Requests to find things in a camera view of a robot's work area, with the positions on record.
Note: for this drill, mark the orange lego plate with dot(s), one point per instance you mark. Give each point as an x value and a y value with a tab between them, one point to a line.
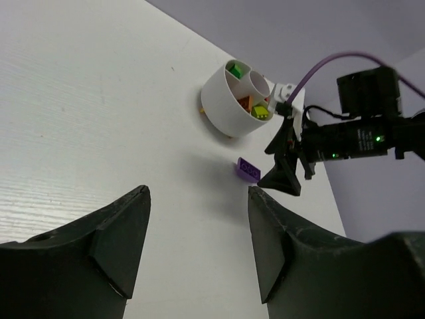
246	103

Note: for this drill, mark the green square lego brick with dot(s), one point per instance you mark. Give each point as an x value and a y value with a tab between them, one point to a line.
236	71

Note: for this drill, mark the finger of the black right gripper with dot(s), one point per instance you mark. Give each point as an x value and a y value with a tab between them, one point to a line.
282	177
283	140

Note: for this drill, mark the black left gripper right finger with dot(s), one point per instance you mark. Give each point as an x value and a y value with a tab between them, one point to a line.
306	271

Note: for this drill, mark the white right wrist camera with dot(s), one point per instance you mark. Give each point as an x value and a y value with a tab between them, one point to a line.
283	102

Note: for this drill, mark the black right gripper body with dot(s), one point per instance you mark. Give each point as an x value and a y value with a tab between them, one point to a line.
370	123

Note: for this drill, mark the purple lego plate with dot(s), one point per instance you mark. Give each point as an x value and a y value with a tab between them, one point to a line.
248	172

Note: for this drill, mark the lime green arch lego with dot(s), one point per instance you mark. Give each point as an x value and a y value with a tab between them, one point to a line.
260	112

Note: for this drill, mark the white round divided container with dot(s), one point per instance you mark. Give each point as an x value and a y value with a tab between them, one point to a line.
219	98

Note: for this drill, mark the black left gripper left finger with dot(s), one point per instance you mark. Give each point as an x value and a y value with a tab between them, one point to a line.
84	269

